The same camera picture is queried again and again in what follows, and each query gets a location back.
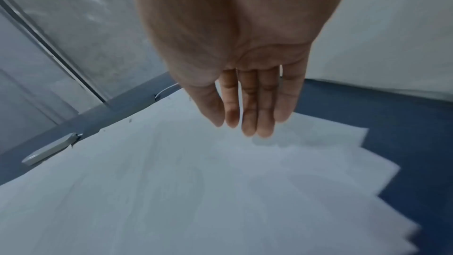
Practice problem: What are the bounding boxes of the pile of white papers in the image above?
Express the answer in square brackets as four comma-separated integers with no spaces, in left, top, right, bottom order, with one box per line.
[0,87,422,255]

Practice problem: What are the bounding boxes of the white power strip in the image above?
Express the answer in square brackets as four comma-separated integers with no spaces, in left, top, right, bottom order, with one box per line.
[21,132,84,165]

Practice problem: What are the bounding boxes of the white power strip cables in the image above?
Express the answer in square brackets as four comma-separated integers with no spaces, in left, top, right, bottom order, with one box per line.
[153,81,182,101]

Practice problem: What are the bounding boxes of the person's right hand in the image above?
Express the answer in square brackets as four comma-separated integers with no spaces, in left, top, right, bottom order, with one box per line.
[122,0,357,139]

